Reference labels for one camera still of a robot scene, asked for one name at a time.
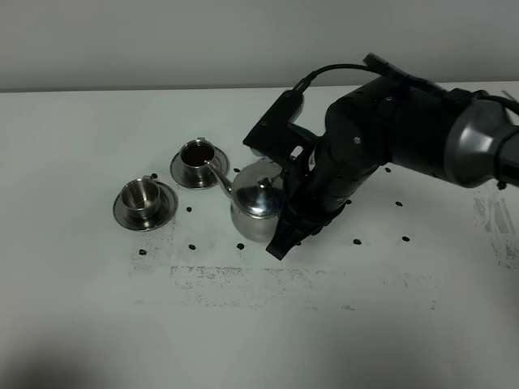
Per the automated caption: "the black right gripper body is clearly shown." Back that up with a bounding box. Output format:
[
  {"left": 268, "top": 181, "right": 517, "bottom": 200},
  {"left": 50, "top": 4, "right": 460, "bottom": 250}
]
[{"left": 283, "top": 137, "right": 382, "bottom": 236}]

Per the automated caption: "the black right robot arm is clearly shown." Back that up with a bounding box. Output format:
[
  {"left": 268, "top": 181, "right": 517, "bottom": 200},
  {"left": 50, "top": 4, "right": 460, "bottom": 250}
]
[{"left": 267, "top": 77, "right": 518, "bottom": 259}]

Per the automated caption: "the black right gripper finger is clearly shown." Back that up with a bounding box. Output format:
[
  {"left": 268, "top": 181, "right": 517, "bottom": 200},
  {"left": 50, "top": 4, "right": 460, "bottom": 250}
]
[{"left": 266, "top": 200, "right": 324, "bottom": 260}]

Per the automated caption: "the far stainless steel teacup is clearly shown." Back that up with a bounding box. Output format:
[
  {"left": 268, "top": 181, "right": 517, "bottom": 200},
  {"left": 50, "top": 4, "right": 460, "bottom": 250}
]
[{"left": 179, "top": 138, "right": 216, "bottom": 172}]

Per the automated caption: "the stainless steel teapot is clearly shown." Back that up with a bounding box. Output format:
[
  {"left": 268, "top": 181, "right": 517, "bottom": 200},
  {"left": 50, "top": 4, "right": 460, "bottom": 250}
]
[{"left": 205, "top": 156, "right": 285, "bottom": 243}]

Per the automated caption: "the near stainless steel teacup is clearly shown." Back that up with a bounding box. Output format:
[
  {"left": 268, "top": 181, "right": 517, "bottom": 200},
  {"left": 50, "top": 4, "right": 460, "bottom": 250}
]
[{"left": 120, "top": 176, "right": 161, "bottom": 220}]

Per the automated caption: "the near stainless steel saucer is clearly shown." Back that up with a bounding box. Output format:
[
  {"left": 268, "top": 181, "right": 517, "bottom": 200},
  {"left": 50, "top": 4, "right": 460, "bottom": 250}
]
[{"left": 113, "top": 179, "right": 178, "bottom": 231}]

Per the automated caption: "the far stainless steel saucer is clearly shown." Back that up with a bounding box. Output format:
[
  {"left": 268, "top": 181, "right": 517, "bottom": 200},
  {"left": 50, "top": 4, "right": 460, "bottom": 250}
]
[{"left": 169, "top": 145, "right": 229, "bottom": 190}]

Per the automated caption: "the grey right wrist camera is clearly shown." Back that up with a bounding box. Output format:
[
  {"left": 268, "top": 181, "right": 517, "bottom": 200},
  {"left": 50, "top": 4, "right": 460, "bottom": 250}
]
[{"left": 243, "top": 89, "right": 319, "bottom": 169}]

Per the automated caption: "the stainless steel saucer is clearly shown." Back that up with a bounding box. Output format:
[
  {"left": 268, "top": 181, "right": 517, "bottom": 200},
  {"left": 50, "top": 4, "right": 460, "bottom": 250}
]
[
  {"left": 113, "top": 179, "right": 178, "bottom": 231},
  {"left": 169, "top": 145, "right": 229, "bottom": 190}
]

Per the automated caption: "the stainless steel teacup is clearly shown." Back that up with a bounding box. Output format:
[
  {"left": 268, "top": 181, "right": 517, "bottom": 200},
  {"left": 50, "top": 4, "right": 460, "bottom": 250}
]
[
  {"left": 120, "top": 176, "right": 161, "bottom": 220},
  {"left": 179, "top": 138, "right": 216, "bottom": 172}
]

